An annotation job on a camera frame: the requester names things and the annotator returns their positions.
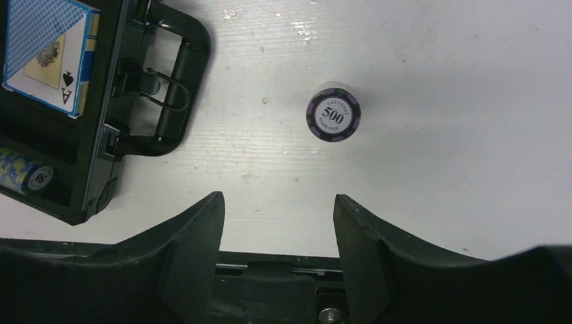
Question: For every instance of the purple 500 chip stack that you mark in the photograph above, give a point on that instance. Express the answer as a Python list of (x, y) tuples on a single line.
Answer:
[(333, 114)]

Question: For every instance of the blue ace card box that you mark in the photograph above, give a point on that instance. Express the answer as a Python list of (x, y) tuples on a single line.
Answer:
[(49, 54)]

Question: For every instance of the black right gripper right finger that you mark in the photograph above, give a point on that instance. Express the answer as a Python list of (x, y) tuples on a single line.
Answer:
[(393, 276)]

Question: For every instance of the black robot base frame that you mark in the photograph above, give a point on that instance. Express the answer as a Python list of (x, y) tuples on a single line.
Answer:
[(274, 288)]

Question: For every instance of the yellow-blue chip stack bottom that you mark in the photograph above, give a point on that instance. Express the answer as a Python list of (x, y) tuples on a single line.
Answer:
[(23, 174)]

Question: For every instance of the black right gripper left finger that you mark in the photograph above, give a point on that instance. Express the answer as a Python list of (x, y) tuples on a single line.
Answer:
[(162, 275)]

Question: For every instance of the black poker set case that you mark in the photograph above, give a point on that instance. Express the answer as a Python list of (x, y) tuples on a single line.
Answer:
[(87, 152)]

